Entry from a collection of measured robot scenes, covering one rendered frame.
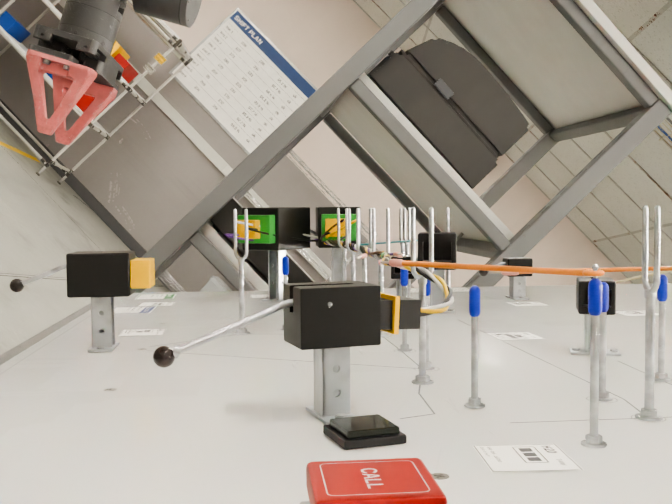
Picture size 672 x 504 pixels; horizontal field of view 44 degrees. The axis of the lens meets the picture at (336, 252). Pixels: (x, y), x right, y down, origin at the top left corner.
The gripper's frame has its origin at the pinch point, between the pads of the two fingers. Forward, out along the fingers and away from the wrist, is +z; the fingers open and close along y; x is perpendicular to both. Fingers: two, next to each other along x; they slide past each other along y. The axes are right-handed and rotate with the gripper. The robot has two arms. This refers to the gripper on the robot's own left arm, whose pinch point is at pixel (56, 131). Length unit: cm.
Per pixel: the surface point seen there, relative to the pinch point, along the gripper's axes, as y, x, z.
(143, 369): -10.5, -18.0, 19.2
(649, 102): 69, -78, -43
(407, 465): -50, -38, 14
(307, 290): -31.1, -30.8, 8.4
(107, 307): -0.7, -10.7, 15.8
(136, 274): -1.7, -12.8, 11.7
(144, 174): 725, 186, -55
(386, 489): -52, -37, 15
